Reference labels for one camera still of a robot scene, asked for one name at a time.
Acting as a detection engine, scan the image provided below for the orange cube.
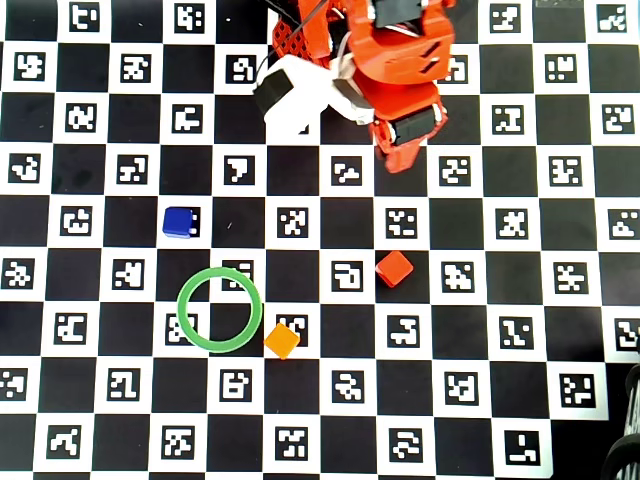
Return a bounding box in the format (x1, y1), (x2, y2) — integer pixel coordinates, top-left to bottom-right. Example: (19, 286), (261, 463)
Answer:
(263, 322), (302, 361)

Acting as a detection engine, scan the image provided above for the thin black camera cable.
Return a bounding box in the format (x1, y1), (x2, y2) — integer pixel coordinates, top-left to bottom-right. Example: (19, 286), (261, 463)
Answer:
(254, 0), (331, 84)

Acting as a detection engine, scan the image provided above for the black white marker mat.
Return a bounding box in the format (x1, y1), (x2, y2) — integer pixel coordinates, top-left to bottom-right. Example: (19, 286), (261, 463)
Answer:
(0, 0), (640, 475)

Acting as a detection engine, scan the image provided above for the red gripper finger with black pad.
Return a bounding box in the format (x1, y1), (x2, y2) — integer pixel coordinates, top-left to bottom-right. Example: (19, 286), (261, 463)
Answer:
(380, 139), (427, 175)

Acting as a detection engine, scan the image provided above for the green ring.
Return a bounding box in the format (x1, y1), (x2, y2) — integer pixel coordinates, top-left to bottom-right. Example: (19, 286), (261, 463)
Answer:
(176, 266), (264, 354)

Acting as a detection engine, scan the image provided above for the red cube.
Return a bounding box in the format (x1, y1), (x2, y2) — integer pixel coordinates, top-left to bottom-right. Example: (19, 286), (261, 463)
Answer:
(374, 250), (415, 288)

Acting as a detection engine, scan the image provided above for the black flexible tripod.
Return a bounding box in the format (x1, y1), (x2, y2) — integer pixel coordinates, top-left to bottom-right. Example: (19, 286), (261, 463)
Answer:
(602, 362), (640, 480)

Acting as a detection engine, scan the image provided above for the blue cube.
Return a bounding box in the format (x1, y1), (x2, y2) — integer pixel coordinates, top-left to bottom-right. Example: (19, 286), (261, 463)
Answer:
(162, 206), (196, 240)

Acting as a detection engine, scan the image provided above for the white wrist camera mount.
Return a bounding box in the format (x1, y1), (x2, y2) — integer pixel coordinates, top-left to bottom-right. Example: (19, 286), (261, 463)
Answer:
(252, 53), (376, 136)

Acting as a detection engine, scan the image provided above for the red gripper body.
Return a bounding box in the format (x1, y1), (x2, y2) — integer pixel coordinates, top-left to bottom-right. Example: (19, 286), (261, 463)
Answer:
(357, 74), (450, 152)

